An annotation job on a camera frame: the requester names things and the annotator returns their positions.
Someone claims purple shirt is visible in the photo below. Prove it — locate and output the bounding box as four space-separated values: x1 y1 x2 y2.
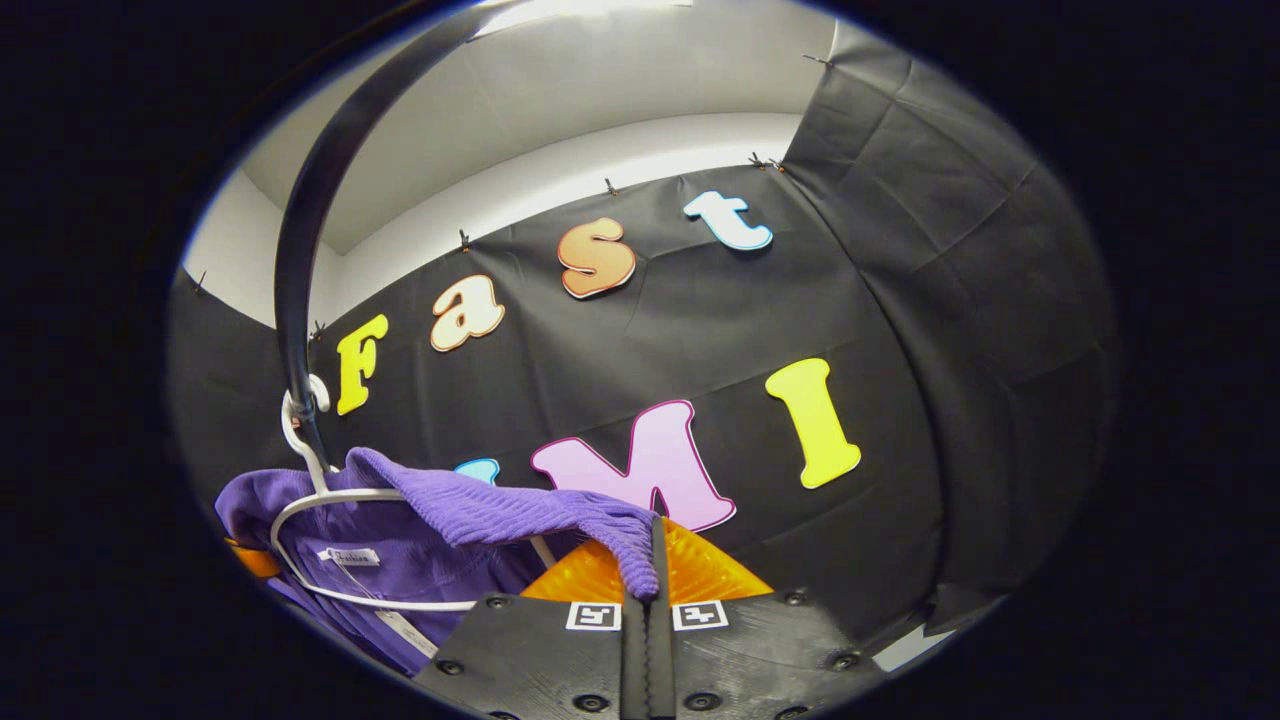
215 447 663 676

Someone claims white clothes hanger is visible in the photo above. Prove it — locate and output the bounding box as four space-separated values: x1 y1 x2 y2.
270 375 556 613

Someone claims large ceiling light panel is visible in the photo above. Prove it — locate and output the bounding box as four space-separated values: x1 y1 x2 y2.
470 0 691 36

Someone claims black backdrop cloth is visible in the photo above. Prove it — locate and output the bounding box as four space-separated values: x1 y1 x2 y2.
165 20 1121 661

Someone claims black clothes rack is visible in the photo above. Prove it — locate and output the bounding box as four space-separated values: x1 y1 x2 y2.
275 0 531 461

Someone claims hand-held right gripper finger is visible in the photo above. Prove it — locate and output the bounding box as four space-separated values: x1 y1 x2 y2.
650 515 886 720
415 540 651 720

